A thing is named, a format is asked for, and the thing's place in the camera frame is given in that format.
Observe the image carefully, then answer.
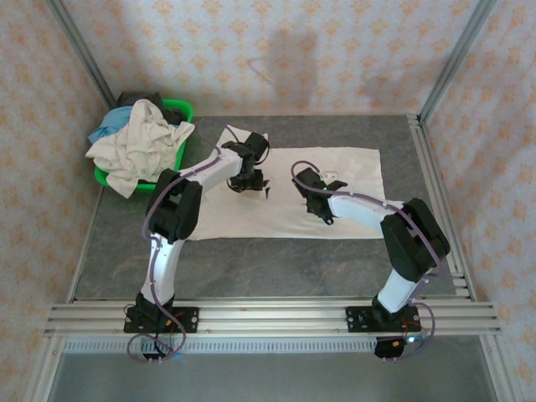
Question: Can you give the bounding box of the aluminium frame post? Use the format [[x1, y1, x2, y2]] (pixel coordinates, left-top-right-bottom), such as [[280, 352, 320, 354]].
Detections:
[[418, 0, 499, 122], [48, 0, 117, 110]]

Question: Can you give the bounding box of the slotted grey cable duct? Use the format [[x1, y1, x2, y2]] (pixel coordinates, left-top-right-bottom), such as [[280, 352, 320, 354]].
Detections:
[[61, 338, 378, 356]]

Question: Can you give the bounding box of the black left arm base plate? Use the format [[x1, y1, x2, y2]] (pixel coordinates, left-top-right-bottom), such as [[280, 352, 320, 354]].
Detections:
[[123, 307, 199, 334]]

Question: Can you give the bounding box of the blue crumpled t-shirt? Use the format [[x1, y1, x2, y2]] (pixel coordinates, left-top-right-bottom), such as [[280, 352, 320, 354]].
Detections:
[[86, 106, 135, 146]]

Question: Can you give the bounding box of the aluminium side rail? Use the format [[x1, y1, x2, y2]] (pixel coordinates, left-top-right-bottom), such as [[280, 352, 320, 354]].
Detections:
[[408, 113, 478, 302]]

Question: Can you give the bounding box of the white t-shirt with black print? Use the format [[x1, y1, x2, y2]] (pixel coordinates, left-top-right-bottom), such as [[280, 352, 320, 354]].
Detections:
[[188, 124, 387, 242]]

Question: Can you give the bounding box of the patterned backdrop curtain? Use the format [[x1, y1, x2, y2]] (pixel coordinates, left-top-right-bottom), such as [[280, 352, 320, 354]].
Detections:
[[0, 0, 536, 402]]

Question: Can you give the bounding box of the black controller box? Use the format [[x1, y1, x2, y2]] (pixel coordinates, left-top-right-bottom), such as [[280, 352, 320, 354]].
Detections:
[[374, 337, 406, 362]]

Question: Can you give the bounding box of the dark grey crumpled t-shirt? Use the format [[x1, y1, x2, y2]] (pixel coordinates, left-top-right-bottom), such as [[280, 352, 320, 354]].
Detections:
[[115, 90, 167, 112]]

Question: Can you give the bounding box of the green plastic laundry basket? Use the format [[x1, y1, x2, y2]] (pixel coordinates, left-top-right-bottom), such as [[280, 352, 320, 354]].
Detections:
[[94, 98, 196, 194]]

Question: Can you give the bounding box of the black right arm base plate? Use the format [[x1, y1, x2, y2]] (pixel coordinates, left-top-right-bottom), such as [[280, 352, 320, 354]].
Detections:
[[345, 305, 420, 334]]

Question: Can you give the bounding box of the aluminium mounting rail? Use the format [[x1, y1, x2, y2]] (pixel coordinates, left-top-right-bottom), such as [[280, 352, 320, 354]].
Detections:
[[44, 297, 503, 336]]

